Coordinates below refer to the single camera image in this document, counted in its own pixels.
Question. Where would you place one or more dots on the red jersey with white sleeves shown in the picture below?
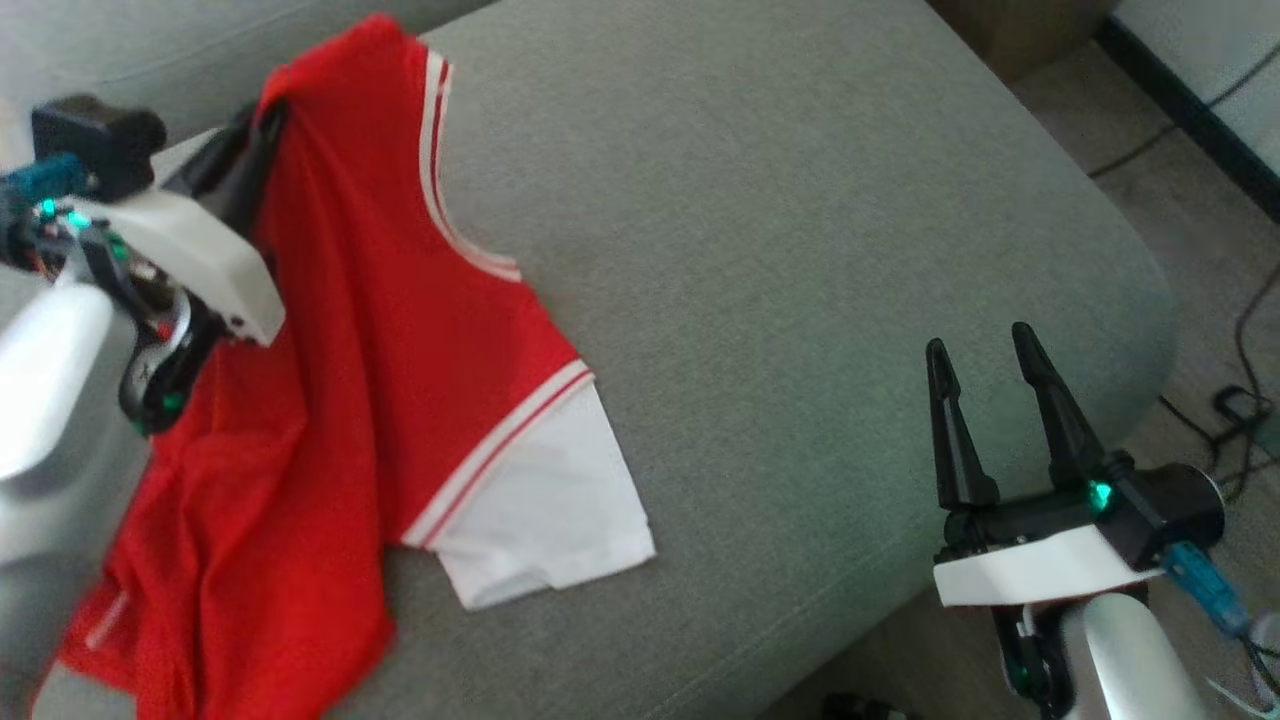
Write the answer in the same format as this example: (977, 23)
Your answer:
(400, 350)

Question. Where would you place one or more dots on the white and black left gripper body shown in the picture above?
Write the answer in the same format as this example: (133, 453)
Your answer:
(210, 270)

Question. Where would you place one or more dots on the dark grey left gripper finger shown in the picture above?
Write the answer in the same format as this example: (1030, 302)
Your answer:
(215, 160)
(262, 170)

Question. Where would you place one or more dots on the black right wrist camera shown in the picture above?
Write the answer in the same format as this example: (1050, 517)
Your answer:
(1180, 510)

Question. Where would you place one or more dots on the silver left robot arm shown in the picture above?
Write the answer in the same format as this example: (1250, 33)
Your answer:
(50, 420)

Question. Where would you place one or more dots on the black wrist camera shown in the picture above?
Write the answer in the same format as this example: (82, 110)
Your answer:
(1180, 510)
(95, 140)

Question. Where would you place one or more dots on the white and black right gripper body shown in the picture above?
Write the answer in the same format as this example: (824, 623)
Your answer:
(1030, 570)

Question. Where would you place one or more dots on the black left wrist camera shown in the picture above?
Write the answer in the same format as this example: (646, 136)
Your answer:
(95, 140)

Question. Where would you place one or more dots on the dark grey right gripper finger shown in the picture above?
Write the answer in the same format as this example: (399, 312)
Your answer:
(1062, 420)
(958, 440)

